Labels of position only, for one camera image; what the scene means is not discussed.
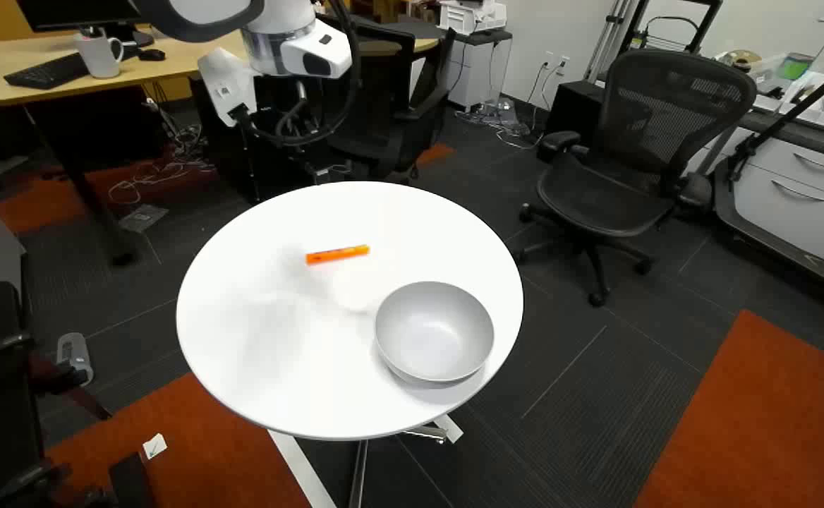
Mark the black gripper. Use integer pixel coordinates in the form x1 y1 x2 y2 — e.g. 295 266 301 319
236 106 286 196

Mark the orange marker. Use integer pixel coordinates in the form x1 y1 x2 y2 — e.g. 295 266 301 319
301 242 372 269

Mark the grey bowl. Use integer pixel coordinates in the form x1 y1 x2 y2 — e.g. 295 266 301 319
372 279 497 386

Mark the wooden desk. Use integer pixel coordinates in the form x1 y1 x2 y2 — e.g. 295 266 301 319
0 25 253 107

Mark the grey power strip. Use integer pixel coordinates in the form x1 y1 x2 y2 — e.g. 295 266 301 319
112 201 171 235

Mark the black padded office chair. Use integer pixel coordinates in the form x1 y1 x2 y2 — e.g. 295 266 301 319
312 8 461 183

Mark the white mug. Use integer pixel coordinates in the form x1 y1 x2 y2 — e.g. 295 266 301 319
72 22 130 83

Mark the black keyboard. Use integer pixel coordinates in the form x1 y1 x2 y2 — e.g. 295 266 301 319
0 50 96 93

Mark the black monitor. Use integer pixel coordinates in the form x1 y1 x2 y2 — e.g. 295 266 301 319
15 0 144 36

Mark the white printer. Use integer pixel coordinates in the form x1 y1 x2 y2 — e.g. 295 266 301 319
438 0 511 41

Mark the small grey plastic object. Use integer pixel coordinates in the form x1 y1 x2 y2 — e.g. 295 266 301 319
53 330 96 389

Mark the small white paper scrap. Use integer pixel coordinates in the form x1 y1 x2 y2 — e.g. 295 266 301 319
139 433 171 463

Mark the black box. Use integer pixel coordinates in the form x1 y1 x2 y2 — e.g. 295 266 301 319
548 80 614 163

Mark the white table base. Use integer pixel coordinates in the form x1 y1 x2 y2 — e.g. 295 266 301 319
267 412 469 508

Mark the black mesh office chair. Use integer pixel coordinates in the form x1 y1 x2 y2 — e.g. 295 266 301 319
514 49 758 312

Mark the black electric scooter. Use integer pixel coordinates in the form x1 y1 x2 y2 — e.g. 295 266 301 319
709 53 824 296

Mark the white drawer cabinet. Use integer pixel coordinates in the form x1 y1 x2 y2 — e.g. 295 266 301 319
730 131 824 276

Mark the green container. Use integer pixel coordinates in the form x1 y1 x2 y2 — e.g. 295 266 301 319
775 50 815 84

